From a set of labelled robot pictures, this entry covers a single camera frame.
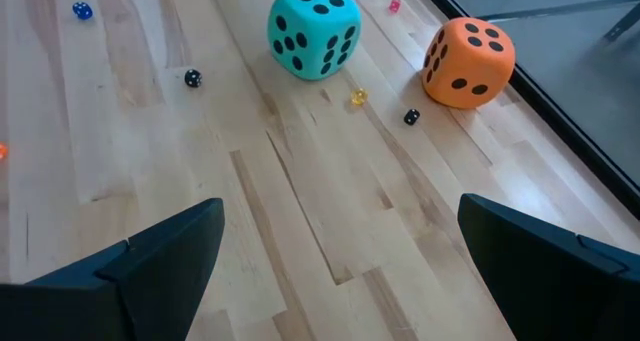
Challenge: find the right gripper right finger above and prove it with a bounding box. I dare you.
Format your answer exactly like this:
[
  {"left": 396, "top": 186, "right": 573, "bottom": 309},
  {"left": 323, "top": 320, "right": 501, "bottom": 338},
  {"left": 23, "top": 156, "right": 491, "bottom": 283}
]
[{"left": 457, "top": 193, "right": 640, "bottom": 341}]

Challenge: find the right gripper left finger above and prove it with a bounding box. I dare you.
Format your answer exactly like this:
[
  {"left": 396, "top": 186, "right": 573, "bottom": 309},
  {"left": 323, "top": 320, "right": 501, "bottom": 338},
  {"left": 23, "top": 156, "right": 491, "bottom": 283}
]
[{"left": 0, "top": 197, "right": 226, "bottom": 341}]

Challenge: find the large orange foam die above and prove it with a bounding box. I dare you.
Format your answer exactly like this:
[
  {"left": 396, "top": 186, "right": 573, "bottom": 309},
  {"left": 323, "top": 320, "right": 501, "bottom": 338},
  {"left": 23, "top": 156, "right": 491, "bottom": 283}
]
[{"left": 421, "top": 16, "right": 517, "bottom": 110}]

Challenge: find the small blue translucent die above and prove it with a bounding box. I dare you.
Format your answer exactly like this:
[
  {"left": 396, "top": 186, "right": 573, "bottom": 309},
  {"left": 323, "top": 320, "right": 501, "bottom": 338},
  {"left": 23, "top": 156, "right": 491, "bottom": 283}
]
[{"left": 72, "top": 1, "right": 94, "bottom": 21}]

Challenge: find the large teal foam die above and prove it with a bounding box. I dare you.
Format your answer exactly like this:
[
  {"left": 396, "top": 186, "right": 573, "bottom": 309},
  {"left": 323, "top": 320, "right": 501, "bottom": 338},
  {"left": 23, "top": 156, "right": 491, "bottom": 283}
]
[{"left": 266, "top": 0, "right": 362, "bottom": 81}]

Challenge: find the black aluminium table frame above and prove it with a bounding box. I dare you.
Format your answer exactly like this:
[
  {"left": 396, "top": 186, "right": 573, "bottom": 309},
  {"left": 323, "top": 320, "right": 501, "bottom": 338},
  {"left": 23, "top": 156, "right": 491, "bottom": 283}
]
[{"left": 413, "top": 0, "right": 640, "bottom": 220}]

